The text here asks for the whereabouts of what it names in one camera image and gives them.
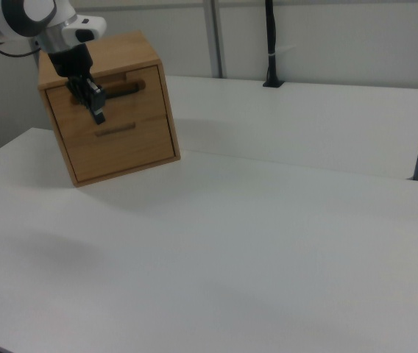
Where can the black pole with square base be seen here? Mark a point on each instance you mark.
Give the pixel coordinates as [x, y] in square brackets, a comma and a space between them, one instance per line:
[272, 44]

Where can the wooden drawer with slot grip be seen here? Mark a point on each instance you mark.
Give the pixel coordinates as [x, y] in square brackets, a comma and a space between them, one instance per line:
[120, 150]

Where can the grey partition post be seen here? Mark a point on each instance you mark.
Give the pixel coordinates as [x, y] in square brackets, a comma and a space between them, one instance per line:
[216, 36]

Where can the wooden drawer cabinet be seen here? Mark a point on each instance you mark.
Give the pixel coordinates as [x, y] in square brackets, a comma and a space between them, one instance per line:
[128, 51]

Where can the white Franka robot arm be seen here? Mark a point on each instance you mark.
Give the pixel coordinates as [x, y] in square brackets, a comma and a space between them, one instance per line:
[21, 18]

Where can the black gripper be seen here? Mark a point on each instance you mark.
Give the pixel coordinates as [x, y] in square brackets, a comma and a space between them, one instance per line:
[71, 62]

